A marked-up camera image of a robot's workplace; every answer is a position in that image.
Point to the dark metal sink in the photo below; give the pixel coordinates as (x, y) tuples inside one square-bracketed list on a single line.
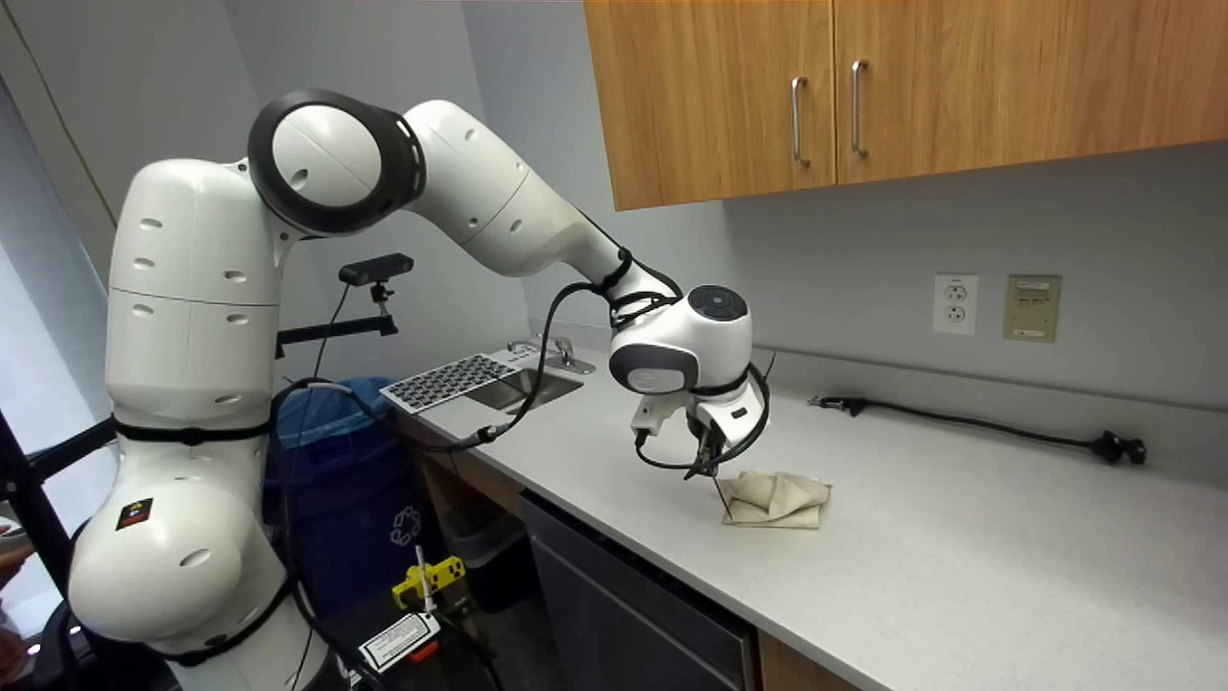
[(529, 388)]

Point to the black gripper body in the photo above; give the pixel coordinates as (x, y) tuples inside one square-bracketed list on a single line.
[(712, 431)]

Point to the black dishwasher front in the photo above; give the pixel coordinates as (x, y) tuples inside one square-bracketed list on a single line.
[(628, 614)]

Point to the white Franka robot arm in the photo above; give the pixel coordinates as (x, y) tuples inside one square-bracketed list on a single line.
[(193, 333)]

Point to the white wall outlet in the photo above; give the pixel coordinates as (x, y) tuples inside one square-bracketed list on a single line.
[(958, 305)]

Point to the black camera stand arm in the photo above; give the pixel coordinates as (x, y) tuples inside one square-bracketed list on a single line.
[(348, 329)]

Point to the yellow clamp tool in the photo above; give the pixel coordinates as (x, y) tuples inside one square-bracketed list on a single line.
[(427, 578)]

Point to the cream stained towel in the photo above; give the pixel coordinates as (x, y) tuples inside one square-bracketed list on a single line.
[(774, 500)]

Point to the grey metal faucet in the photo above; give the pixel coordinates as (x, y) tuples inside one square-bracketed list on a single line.
[(556, 355)]

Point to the blue recycling bin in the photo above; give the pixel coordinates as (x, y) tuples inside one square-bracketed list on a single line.
[(348, 500)]

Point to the white and red tool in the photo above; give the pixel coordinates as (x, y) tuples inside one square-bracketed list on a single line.
[(403, 640)]

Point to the grey gridded keyboard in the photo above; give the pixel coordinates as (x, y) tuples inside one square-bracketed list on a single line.
[(442, 383)]

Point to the wooden base cabinet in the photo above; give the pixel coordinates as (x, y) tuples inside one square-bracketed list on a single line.
[(465, 481)]

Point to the black metal frame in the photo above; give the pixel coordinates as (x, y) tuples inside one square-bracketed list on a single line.
[(38, 500)]

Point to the wooden wall cabinet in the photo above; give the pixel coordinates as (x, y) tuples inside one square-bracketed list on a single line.
[(971, 78)]

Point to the beige wall plate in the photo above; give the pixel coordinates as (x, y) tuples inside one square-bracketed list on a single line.
[(1033, 308)]

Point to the black camera on stand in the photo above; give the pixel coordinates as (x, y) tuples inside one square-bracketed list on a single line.
[(376, 271)]

